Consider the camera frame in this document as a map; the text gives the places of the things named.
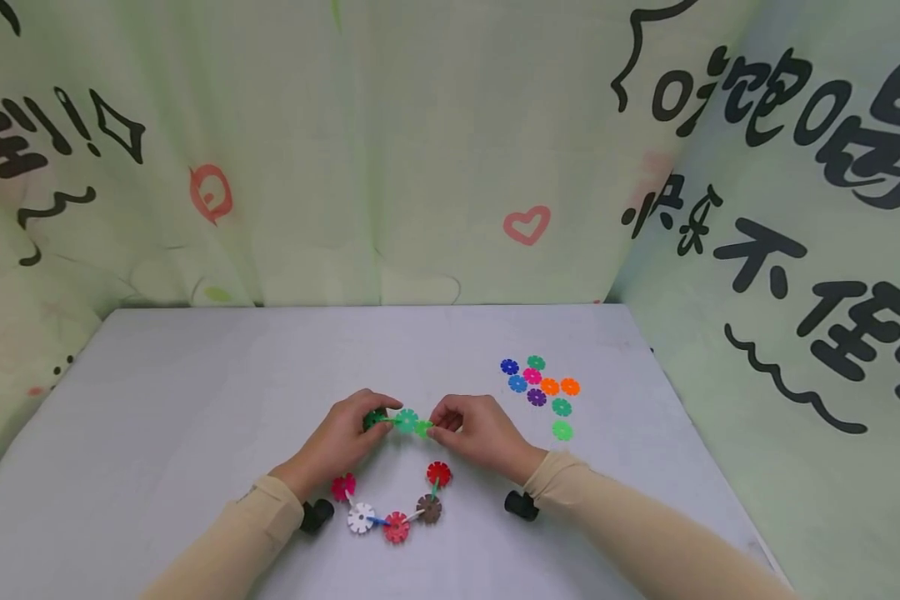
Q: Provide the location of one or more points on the person's right thumb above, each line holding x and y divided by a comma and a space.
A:
445, 437

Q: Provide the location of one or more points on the person's left index finger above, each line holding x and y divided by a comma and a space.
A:
379, 399

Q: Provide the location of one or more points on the black wrist band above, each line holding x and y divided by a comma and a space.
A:
522, 506
317, 516

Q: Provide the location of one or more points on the person's left thumb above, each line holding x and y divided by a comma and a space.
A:
377, 432

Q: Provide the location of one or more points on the person's right hand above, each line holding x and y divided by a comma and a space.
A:
491, 433

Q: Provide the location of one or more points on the group of colourful loose discs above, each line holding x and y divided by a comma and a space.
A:
536, 397

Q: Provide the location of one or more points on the person's left hand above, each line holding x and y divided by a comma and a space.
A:
339, 436

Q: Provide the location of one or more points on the person's right fingers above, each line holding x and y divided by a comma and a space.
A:
446, 406

